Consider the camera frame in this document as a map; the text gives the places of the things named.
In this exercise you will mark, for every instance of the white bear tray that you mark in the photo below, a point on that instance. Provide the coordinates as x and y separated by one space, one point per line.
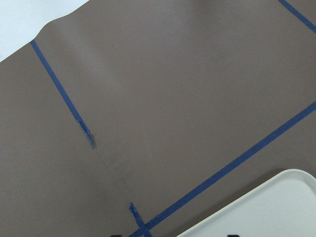
283 206

